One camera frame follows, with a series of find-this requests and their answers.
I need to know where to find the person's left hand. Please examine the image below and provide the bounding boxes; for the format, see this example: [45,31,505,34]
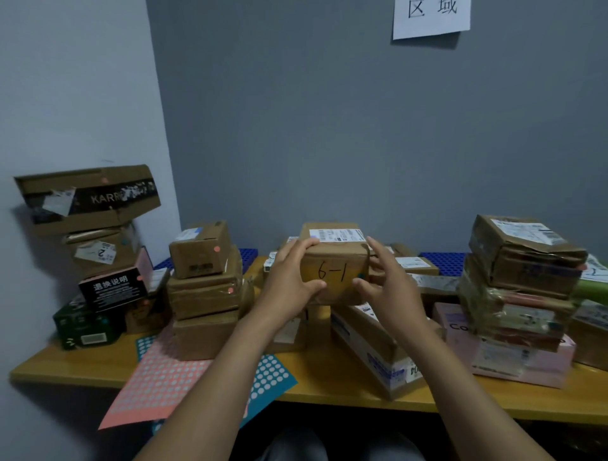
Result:
[256,237,327,329]

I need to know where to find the person's right hand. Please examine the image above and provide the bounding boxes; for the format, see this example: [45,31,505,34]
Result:
[352,236,431,343]

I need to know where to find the box marked 3-3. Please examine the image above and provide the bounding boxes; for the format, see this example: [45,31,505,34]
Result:
[332,303,443,362]

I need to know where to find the small tall box white labels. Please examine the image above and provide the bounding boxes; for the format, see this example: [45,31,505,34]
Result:
[265,303,310,355]

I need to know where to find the pile of brown parcels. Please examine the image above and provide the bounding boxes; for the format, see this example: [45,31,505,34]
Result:
[262,236,460,317]

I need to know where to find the box marked 6-1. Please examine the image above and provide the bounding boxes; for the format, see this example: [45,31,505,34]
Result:
[299,222,371,306]

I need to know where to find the large pink box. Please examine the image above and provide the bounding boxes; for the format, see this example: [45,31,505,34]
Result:
[432,302,576,389]

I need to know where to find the box with 004 label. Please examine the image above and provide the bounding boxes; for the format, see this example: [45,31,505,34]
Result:
[331,313,443,401]

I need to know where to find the teal sticker sheet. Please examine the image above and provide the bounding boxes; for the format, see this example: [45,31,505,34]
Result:
[135,334,299,436]

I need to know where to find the box of stack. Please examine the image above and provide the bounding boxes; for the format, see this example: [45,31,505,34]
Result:
[172,280,256,362]
[168,220,231,280]
[469,214,589,300]
[166,244,244,322]

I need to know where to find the taped box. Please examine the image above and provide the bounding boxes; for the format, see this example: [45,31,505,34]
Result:
[457,254,578,353]

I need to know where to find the pink dot sticker sheet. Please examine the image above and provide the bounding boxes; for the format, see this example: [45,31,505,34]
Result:
[98,322,253,431]

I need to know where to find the black and pink box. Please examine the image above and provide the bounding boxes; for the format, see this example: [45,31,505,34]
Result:
[78,246,155,313]

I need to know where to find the light green parcel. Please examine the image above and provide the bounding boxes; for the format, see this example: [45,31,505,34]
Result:
[572,254,608,307]

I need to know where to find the dark green box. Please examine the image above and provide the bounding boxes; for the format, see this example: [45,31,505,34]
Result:
[52,294,127,351]

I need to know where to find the box with black KARRIE band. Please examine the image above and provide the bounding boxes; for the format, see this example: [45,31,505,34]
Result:
[14,165,162,237]

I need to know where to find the person's left forearm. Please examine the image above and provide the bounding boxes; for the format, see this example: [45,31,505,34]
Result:
[135,313,286,461]

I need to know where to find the person's right forearm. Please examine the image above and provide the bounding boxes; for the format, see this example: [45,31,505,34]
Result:
[403,327,554,461]

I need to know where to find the person's grey trousers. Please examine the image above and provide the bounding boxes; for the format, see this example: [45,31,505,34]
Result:
[258,427,426,461]

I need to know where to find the blue plastic grid pallet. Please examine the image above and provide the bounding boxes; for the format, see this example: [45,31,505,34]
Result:
[419,251,469,277]
[154,248,259,275]

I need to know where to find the white paper on wall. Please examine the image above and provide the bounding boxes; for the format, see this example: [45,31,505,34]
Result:
[392,0,472,41]

